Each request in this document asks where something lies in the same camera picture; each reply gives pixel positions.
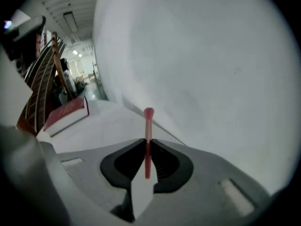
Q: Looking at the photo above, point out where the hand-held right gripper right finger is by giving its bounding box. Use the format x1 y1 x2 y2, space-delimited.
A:
145 138 269 226

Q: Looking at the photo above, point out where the dark red hardcover book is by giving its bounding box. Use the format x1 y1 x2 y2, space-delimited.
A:
43 95 90 137

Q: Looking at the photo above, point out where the ceiling light panel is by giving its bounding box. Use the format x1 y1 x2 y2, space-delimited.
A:
63 11 79 32

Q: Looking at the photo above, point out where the dark wooden slatted bench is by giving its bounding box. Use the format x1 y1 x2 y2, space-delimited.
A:
16 32 76 136

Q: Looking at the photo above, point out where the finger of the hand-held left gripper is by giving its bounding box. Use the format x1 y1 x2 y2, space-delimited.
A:
0 46 34 127

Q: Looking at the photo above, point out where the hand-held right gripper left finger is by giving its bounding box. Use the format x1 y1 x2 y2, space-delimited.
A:
56 138 146 221

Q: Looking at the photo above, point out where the round white table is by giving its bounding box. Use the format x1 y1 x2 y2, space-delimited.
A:
36 99 189 155

